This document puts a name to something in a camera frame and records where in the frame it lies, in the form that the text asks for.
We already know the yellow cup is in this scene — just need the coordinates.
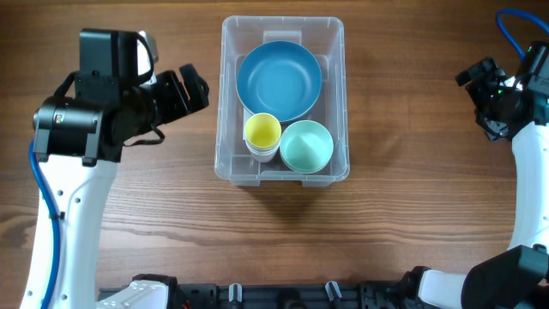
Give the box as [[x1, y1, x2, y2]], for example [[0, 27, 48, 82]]
[[244, 112, 282, 150]]

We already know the dark blue bowl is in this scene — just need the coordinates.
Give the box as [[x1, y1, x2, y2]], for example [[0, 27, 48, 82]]
[[236, 41, 323, 123]]

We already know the clear plastic storage container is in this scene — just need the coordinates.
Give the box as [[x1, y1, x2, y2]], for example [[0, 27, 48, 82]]
[[214, 15, 350, 187]]

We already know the grey cup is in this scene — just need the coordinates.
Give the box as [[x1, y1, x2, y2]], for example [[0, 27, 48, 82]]
[[246, 144, 279, 162]]

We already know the small mint green bowl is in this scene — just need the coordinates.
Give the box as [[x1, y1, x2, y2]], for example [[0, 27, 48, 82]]
[[280, 120, 335, 174]]

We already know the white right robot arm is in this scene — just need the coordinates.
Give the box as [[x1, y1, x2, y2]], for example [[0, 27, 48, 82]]
[[388, 51, 548, 308]]

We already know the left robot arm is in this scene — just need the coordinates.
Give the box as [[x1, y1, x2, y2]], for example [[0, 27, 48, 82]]
[[21, 64, 209, 308]]

